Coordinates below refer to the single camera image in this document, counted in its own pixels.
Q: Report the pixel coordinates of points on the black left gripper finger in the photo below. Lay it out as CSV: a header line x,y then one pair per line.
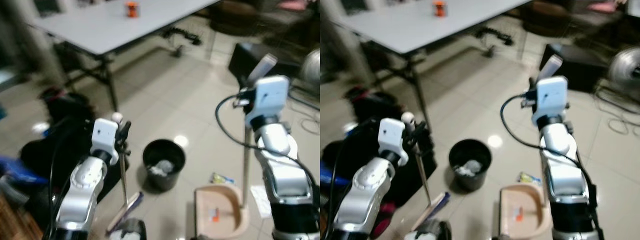
x,y
420,131
125,128

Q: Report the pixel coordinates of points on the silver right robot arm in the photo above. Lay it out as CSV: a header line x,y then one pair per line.
x,y
282,170
565,170

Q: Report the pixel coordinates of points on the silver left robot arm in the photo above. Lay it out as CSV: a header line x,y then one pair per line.
x,y
362,195
82,192

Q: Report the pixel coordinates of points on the silver floor fan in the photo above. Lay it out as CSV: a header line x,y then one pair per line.
x,y
312,67
625,69

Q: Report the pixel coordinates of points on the black box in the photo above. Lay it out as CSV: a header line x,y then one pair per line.
x,y
250,61
575,65

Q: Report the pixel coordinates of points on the crumpled grey paper trash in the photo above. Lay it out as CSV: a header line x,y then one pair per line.
x,y
160,168
467,168

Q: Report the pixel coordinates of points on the black round trash bin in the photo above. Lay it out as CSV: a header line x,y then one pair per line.
x,y
165,175
470,175

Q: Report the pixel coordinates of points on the black bag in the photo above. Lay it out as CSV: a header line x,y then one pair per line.
x,y
60,140
360,120

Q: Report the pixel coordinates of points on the yellow snack wrapper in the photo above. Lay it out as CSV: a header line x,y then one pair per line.
x,y
529,178
221,178

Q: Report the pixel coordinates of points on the robot leg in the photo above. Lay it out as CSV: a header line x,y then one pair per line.
x,y
432,231
129,230

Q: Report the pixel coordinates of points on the blue object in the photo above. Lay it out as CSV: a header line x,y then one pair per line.
x,y
330,175
17,170

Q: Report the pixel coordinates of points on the white folding table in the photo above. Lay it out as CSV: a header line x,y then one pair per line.
x,y
115,25
425,25

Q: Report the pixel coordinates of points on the white paper sheet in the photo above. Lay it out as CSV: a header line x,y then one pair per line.
x,y
261,200

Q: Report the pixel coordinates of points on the pink object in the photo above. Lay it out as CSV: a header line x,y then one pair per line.
x,y
602,5
291,4

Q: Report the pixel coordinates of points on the orange white scrap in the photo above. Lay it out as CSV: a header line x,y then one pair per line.
x,y
519,215
215,215

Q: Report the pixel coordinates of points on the small orange object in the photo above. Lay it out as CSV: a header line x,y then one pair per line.
x,y
439,8
132,9

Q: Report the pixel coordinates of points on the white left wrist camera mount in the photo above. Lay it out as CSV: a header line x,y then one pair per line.
x,y
104,136
391,136

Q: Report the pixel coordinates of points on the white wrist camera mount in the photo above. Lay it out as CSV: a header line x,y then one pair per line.
x,y
550,97
269,97
104,136
391,136

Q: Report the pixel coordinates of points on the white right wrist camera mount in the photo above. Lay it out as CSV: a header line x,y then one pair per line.
x,y
550,97
269,97

